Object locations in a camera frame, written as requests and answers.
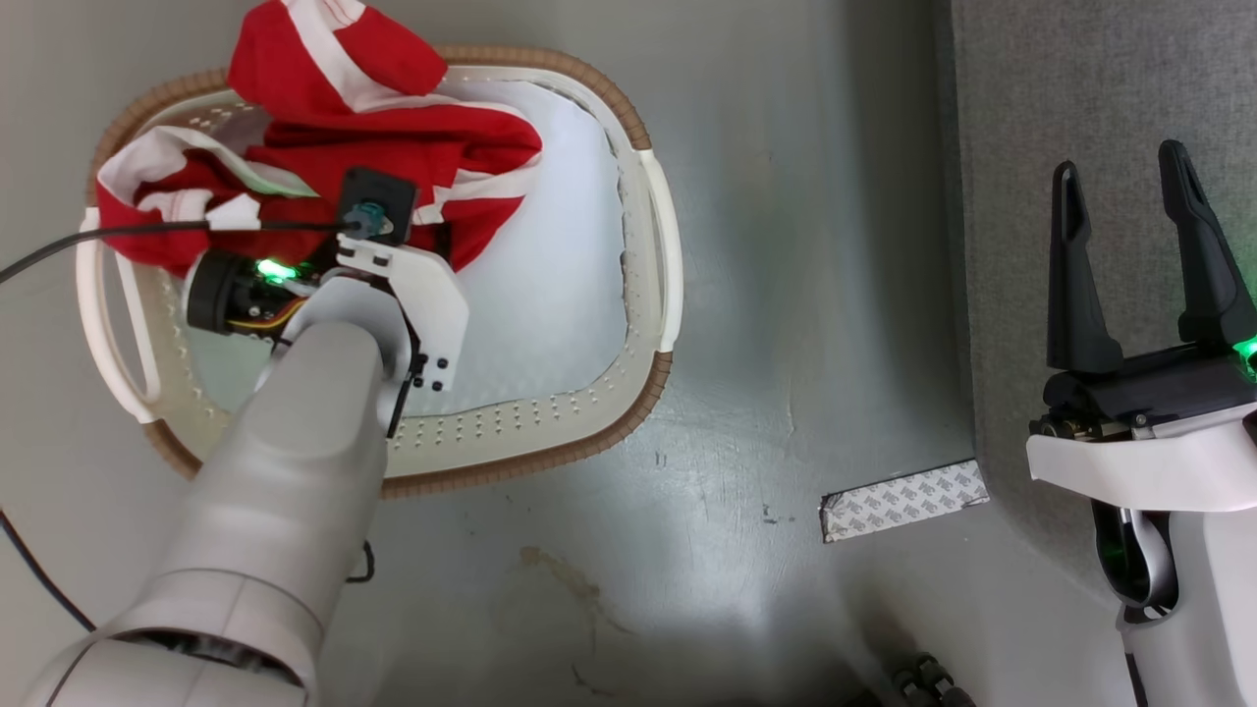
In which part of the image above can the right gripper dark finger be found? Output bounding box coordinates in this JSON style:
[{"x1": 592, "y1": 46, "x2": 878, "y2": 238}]
[
  {"x1": 1046, "y1": 161, "x2": 1124, "y2": 375},
  {"x1": 1158, "y1": 139, "x2": 1257, "y2": 348}
]

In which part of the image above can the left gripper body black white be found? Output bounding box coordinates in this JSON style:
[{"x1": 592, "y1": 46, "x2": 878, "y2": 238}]
[{"x1": 186, "y1": 249, "x2": 341, "y2": 341}]

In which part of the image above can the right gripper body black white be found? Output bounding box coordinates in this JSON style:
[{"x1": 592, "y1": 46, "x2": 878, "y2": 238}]
[{"x1": 1025, "y1": 343, "x2": 1257, "y2": 514}]

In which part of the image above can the red and white garment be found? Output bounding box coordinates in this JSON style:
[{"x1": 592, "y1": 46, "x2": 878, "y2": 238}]
[{"x1": 94, "y1": 0, "x2": 544, "y2": 279}]

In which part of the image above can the grey fabric sofa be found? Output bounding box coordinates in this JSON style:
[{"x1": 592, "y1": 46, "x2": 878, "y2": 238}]
[{"x1": 933, "y1": 0, "x2": 1257, "y2": 610}]

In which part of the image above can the grey patterned tape strip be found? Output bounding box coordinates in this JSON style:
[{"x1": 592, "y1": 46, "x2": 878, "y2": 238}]
[{"x1": 819, "y1": 459, "x2": 991, "y2": 544}]

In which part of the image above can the cream laundry basket brown rim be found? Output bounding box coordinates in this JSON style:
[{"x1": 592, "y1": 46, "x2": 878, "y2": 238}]
[{"x1": 76, "y1": 43, "x2": 684, "y2": 499}]

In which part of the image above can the thin black camera cable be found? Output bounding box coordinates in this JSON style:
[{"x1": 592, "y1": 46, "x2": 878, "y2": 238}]
[{"x1": 0, "y1": 219, "x2": 366, "y2": 287}]

